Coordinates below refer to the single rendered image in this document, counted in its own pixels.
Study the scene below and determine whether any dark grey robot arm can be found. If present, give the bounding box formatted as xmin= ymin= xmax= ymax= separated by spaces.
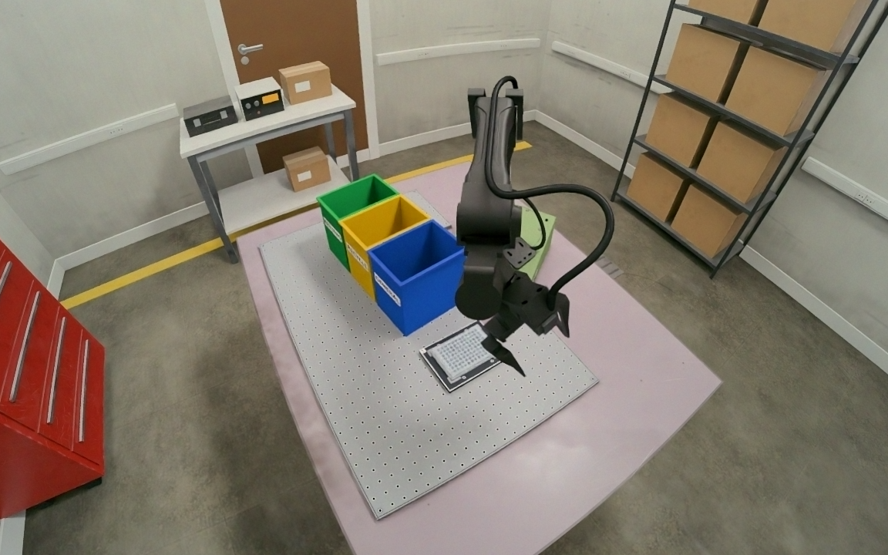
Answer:
xmin=455 ymin=88 xmax=559 ymax=337

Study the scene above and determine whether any white well plate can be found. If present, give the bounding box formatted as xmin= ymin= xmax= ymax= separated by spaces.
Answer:
xmin=430 ymin=325 xmax=494 ymax=381

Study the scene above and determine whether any green returns bin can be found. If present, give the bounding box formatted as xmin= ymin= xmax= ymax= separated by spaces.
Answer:
xmin=316 ymin=174 xmax=400 ymax=273

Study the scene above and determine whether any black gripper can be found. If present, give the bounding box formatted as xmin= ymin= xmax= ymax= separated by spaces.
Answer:
xmin=480 ymin=271 xmax=570 ymax=377

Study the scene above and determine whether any blue bin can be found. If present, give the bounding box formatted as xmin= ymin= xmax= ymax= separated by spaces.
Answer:
xmin=366 ymin=219 xmax=466 ymax=337

